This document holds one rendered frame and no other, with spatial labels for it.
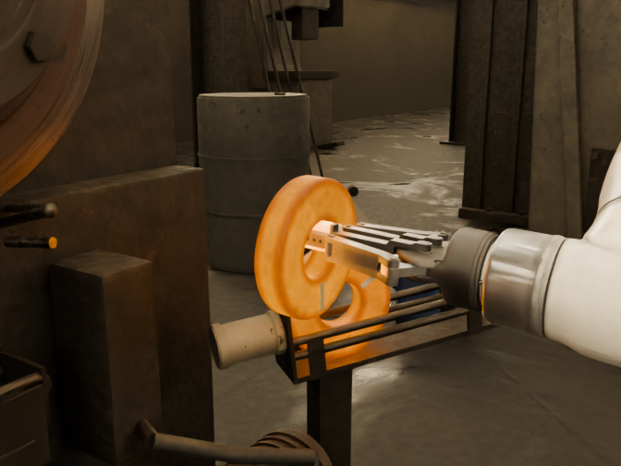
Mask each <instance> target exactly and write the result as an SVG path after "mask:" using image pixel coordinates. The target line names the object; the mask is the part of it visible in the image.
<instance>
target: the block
mask: <svg viewBox="0 0 621 466"><path fill-rule="evenodd" d="M49 273H50V282H51V291H52V301H53V310H54V319H55V337H56V346H57V356H58V365H59V374H60V384H61V393H62V402H63V412H64V421H65V430H66V438H67V441H68V443H69V444H70V445H71V446H72V447H74V448H78V449H80V450H82V451H84V452H86V453H88V454H90V455H92V456H94V457H96V458H98V459H100V460H103V461H105V462H107V463H109V464H111V465H120V464H124V463H125V462H127V461H128V460H131V459H132V458H134V457H136V456H137V455H139V454H140V453H141V452H143V451H144V450H146V449H147V448H146V447H145V446H144V444H143V443H142V442H141V440H140V439H139V437H138V436H137V434H136V433H135V431H134V430H135V426H136V423H137V422H138V421H139V420H140V419H145V420H147V421H148V422H149V423H150V424H151V426H152V427H153V428H154V430H155V431H156V432H157V433H161V434H162V433H163V424H162V409H161V393H160V378H159V362H158V348H157V332H156V317H155V301H154V285H153V270H152V264H151V262H149V261H148V260H146V259H141V258H137V257H133V256H128V255H125V254H120V253H116V252H111V251H104V250H99V249H98V250H94V251H88V252H84V253H81V254H78V255H74V256H70V257H67V258H64V259H60V260H58V261H55V262H53V263H52V264H51V265H50V269H49Z"/></svg>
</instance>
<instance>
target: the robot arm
mask: <svg viewBox="0 0 621 466"><path fill-rule="evenodd" d="M448 238H449V234H448V233H445V232H430V231H420V230H414V229H406V228H399V227H386V226H379V225H372V224H365V223H357V226H356V227H354V226H351V225H346V226H343V228H342V225H341V224H338V223H332V222H328V221H321V222H319V223H318V224H317V225H316V226H315V227H314V228H313V229H312V231H311V232H310V234H309V236H308V239H307V242H306V245H305V248H309V249H313V250H316V251H324V252H325V254H324V260H326V261H329V262H332V263H334V264H339V265H341V266H344V267H346V268H349V269H351V270H354V271H357V272H360V273H362V274H364V275H367V276H371V277H374V278H377V279H378V280H380V281H381V282H383V283H384V284H385V285H386V286H389V287H396V286H398V278H399V277H406V278H408V279H409V280H410V281H412V282H415V283H419V284H428V283H435V284H437V285H438V287H439V288H440V290H441V292H442V293H441V294H442V297H443V299H444V301H445V302H446V303H448V304H450V305H453V306H457V307H460V308H464V309H468V310H472V311H475V312H483V314H484V317H485V318H486V320H487V321H488V322H490V323H491V324H495V325H500V326H504V327H508V328H510V329H515V330H518V331H522V332H526V333H530V334H532V335H534V336H535V337H546V338H549V339H551V340H554V341H557V342H559V343H561V344H563V345H565V346H567V347H569V348H571V349H572V350H574V351H575V352H577V353H579V354H581V355H584V356H586V357H589V358H592V359H594V360H596V361H599V362H604V363H608V364H611V365H614V366H617V367H621V142H620V144H619V146H618V148H617V150H616V152H615V155H614V158H613V160H612V162H611V164H610V166H609V169H608V171H607V174H606V177H605V180H604V183H603V187H602V190H601V194H600V199H599V208H598V212H597V215H596V218H595V220H594V222H593V224H592V226H591V227H590V229H589V230H588V231H587V232H586V234H585V235H584V237H583V239H568V238H564V237H563V236H558V235H554V236H552V235H547V234H542V233H537V232H532V231H527V230H522V229H516V228H508V229H507V230H505V231H504V232H503V233H502V234H501V235H500V236H499V235H498V234H497V233H494V232H490V231H485V230H479V229H475V228H470V227H462V228H461V229H459V230H458V231H457V232H456V233H455V234H454V236H453V237H452V238H451V239H450V241H448Z"/></svg>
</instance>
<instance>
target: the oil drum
mask: <svg viewBox="0 0 621 466"><path fill-rule="evenodd" d="M197 118H198V141H199V151H198V156H199V163H200V168H202V169H203V170H204V184H205V208H206V231H207V254H208V265H209V266H210V267H212V268H215V269H217V270H221V271H226V272H231V273H240V274H255V271H254V256H255V247H256V241H257V237H258V233H259V229H260V226H261V223H262V219H263V217H264V215H265V212H266V210H267V208H268V206H269V205H270V203H271V201H272V199H273V198H274V196H275V195H276V193H277V192H278V191H280V190H281V189H282V188H283V187H284V186H285V185H286V184H287V182H289V181H290V180H292V179H294V178H297V177H300V176H305V175H309V174H310V154H311V151H310V97H309V96H307V94H306V93H292V92H220V93H204V94H199V96H198V97H197Z"/></svg>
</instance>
